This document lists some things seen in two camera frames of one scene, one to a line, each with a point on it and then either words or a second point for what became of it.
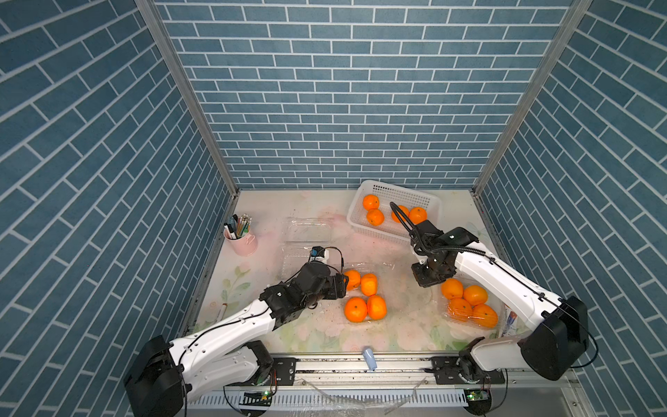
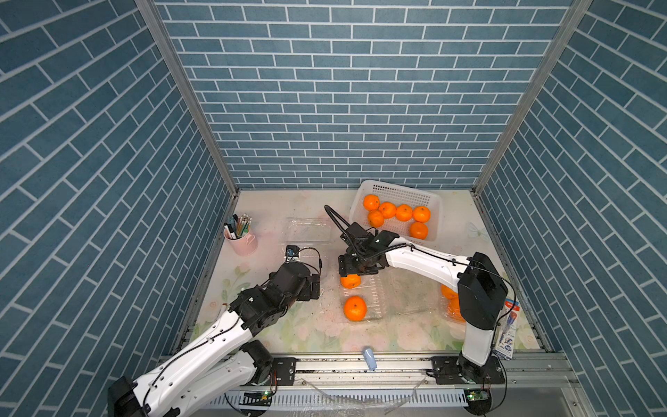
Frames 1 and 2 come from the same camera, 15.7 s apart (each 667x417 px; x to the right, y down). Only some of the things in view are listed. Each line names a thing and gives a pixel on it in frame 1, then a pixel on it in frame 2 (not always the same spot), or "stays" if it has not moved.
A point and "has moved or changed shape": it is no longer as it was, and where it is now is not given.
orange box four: (377, 307) → (352, 281)
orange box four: (418, 215) stays
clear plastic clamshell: (301, 234) stays
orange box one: (354, 279) has moved or changed shape
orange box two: (375, 217) stays
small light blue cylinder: (370, 359) stays
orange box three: (355, 309) stays
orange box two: (369, 284) → (388, 209)
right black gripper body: (425, 272) → (353, 264)
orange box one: (371, 201) stays
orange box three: (404, 209) stays
